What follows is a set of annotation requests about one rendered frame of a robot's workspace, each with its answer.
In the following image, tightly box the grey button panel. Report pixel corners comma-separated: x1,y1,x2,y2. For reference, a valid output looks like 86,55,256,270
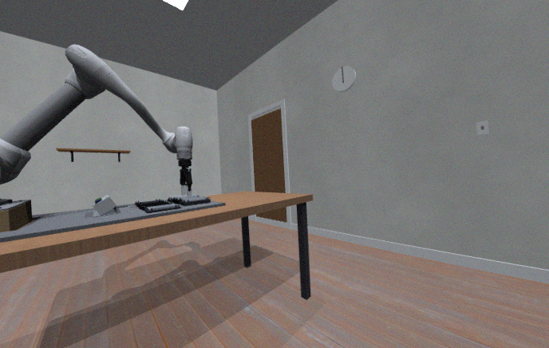
93,195,128,217

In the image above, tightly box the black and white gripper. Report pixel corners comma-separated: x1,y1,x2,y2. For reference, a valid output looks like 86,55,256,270
179,160,192,196

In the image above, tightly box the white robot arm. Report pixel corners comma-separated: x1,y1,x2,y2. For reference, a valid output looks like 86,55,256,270
0,45,193,184

